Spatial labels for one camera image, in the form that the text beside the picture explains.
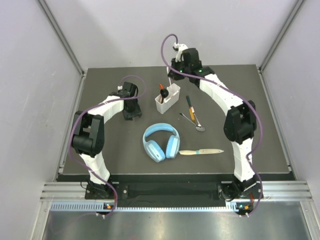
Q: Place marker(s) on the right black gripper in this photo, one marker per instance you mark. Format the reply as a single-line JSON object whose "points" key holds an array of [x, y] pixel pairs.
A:
{"points": [[172, 74]]}

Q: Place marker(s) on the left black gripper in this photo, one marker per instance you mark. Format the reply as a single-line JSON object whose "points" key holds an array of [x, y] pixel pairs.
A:
{"points": [[136, 112]]}

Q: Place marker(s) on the white spoon horizontal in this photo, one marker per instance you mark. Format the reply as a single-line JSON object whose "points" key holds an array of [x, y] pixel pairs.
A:
{"points": [[169, 78]]}

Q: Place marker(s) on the white compartment utensil container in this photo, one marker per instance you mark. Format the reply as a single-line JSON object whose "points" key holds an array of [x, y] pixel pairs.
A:
{"points": [[173, 97]]}

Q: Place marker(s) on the black ladle spoon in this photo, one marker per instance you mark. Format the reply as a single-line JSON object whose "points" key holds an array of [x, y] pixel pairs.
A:
{"points": [[164, 94]]}

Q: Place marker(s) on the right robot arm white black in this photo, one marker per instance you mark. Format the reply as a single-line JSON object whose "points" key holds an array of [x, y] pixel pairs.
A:
{"points": [[240, 122]]}

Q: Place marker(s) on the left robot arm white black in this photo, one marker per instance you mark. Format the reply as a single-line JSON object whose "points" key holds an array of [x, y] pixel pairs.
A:
{"points": [[88, 138]]}

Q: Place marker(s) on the blue over-ear headphones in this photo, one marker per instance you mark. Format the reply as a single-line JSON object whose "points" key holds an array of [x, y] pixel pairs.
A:
{"points": [[161, 141]]}

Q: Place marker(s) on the small silver spoon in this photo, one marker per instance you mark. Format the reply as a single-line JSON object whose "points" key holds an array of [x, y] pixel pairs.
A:
{"points": [[198, 127]]}

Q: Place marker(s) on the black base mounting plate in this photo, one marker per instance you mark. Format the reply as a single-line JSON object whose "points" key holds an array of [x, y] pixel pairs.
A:
{"points": [[160, 192]]}

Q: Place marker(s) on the knife with beige handle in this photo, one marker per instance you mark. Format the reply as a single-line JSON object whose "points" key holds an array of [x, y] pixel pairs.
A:
{"points": [[200, 152]]}

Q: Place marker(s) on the aluminium frame rail front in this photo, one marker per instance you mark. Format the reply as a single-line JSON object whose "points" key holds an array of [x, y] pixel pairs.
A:
{"points": [[70, 196]]}

